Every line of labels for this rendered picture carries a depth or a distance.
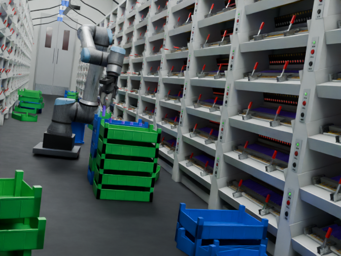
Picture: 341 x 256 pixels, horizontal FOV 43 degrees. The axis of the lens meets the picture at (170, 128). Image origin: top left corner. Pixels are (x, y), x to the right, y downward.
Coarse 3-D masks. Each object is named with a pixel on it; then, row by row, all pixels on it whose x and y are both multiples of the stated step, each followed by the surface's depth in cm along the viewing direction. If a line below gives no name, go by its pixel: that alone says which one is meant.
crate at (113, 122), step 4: (96, 116) 269; (96, 120) 256; (108, 120) 273; (112, 120) 273; (116, 120) 274; (120, 120) 275; (140, 120) 277; (96, 124) 254; (116, 124) 255; (120, 124) 255; (124, 124) 256; (128, 124) 257; (136, 124) 278; (144, 124) 261; (96, 128) 253
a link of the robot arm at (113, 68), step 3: (108, 66) 258; (111, 66) 257; (114, 66) 257; (117, 66) 257; (108, 69) 257; (111, 69) 256; (114, 69) 256; (117, 69) 257; (120, 69) 259; (108, 72) 259; (111, 72) 257; (114, 72) 257; (117, 72) 257; (120, 72) 259
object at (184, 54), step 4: (184, 44) 356; (188, 44) 295; (168, 48) 353; (172, 48) 354; (176, 48) 353; (188, 48) 295; (168, 52) 353; (176, 52) 323; (180, 52) 314; (184, 52) 305; (188, 52) 297; (168, 56) 344; (172, 56) 335; (176, 56) 325; (180, 56) 316; (184, 56) 307
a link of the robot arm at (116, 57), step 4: (112, 48) 260; (116, 48) 259; (120, 48) 259; (112, 52) 259; (116, 52) 258; (120, 52) 259; (124, 52) 261; (108, 56) 264; (112, 56) 258; (116, 56) 258; (120, 56) 259; (108, 60) 260; (112, 60) 257; (116, 60) 257; (120, 60) 259; (108, 64) 259; (112, 64) 257; (116, 64) 257; (120, 64) 259
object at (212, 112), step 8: (216, 88) 282; (224, 88) 270; (200, 96) 274; (208, 96) 293; (216, 96) 285; (192, 104) 291; (200, 104) 275; (208, 104) 269; (216, 104) 258; (192, 112) 278; (200, 112) 263; (208, 112) 250; (216, 112) 244; (216, 120) 241
